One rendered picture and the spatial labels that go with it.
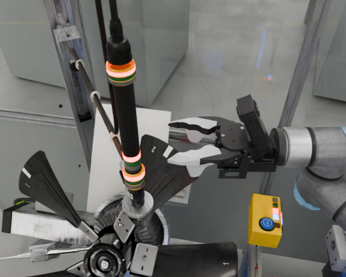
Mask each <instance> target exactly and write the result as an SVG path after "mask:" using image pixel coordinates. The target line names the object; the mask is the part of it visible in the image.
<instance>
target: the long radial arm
mask: <svg viewBox="0 0 346 277"><path fill-rule="evenodd" d="M35 205H36V204H35V203H29V204H27V205H25V206H23V207H21V208H19V209H16V210H14V211H12V225H11V232H10V233H12V234H18V235H24V236H30V237H36V238H40V239H46V240H52V241H59V242H65V243H71V244H75V245H81V246H87V247H90V246H91V245H92V244H93V242H91V240H90V239H89V238H88V237H87V236H85V234H84V233H83V232H82V231H81V230H80V229H79V228H74V227H73V226H72V225H71V224H70V223H69V222H68V221H67V220H66V219H64V218H63V217H61V216H60V215H59V214H56V213H50V212H43V211H39V210H36V209H35ZM76 212H77V214H78V215H79V217H80V218H81V220H84V221H85V222H86V223H87V224H88V225H89V226H90V225H92V226H93V227H94V228H96V226H95V225H96V224H98V222H97V223H96V222H95V221H94V220H96V219H97V217H94V213H91V212H84V211H80V210H76Z"/></svg>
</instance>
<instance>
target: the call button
mask: <svg viewBox="0 0 346 277"><path fill-rule="evenodd" d="M273 225H274V223H273V221H272V219H269V218H263V219H262V221H261V226H262V227H263V228H264V229H271V228H272V227H273Z"/></svg>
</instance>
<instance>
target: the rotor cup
mask: <svg viewBox="0 0 346 277"><path fill-rule="evenodd" d="M98 235H99V238H97V240H96V241H95V242H94V244H93V245H92V246H91V247H90V248H89V249H88V250H87V252H86V254H85V256H84V259H83V268H84V270H85V273H86V275H87V276H88V277H124V276H125V274H126V272H127V271H128V269H130V266H131V263H130V262H132V259H133V255H134V252H135V249H136V246H137V244H138V243H141V240H140V237H139V236H138V234H137V233H136V232H135V231H134V233H133V235H132V237H131V240H130V242H129V244H128V245H127V244H126V243H123V242H122V241H121V240H120V238H119V236H118V234H117V233H116V231H115V230H114V224H110V225H107V226H105V227H104V228H103V229H102V230H101V231H100V232H99V233H98ZM116 239H117V240H119V241H118V242H117V244H116V245H115V244H113V243H114V242H115V241H116ZM102 261H107V262H108V264H109V265H108V267H107V268H106V269H104V268H102V267H101V262H102ZM129 263H130V265H129V267H128V268H127V266H128V264H129Z"/></svg>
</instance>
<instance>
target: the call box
mask: <svg viewBox="0 0 346 277"><path fill-rule="evenodd" d="M273 197H275V196H267V195H260V194H255V193H254V194H252V198H251V201H250V205H249V223H248V243H249V244H252V245H259V246H265V247H272V248H277V245H278V243H279V241H280V239H281V236H282V224H281V204H280V198H279V197H275V198H278V202H273V201H272V198H273ZM273 203H278V208H276V209H278V220H277V219H273V214H276V213H273V206H272V204H273ZM263 218H269V219H272V221H273V223H274V225H273V227H272V228H271V229H264V228H263V227H262V226H261V221H262V219H263ZM275 223H280V228H275Z"/></svg>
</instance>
